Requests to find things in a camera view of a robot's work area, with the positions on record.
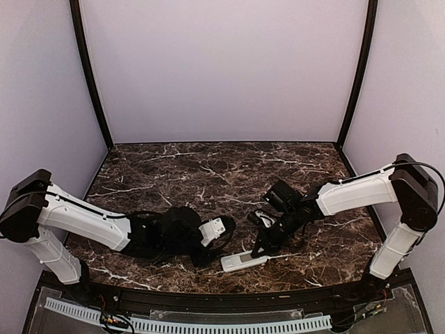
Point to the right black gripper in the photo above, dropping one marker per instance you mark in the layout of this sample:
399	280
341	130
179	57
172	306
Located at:
269	244

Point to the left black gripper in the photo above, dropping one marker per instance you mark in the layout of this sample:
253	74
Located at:
205	259

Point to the white remote control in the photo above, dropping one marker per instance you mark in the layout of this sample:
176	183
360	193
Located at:
241	261

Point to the grey battery cover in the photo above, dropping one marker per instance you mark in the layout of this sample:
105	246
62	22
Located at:
245	258

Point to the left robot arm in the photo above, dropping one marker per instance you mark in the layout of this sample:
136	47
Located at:
36	205

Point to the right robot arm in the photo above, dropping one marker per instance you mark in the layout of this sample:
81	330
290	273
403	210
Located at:
404	182

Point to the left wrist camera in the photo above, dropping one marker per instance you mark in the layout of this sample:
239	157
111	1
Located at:
217	227

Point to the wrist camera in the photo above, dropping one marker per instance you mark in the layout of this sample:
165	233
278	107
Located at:
261	218
217	227

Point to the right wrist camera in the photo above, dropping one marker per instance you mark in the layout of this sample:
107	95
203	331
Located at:
261	218

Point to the white slotted cable duct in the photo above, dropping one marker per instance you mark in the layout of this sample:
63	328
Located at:
180	322

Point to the black front rail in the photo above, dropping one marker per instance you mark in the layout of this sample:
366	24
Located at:
334	299

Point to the right black frame post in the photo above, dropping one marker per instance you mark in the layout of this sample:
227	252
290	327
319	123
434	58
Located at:
360	71

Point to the black frame post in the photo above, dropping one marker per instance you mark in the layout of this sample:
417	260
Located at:
360	71
75	9

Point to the left black frame post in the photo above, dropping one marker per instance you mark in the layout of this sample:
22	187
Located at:
75	9

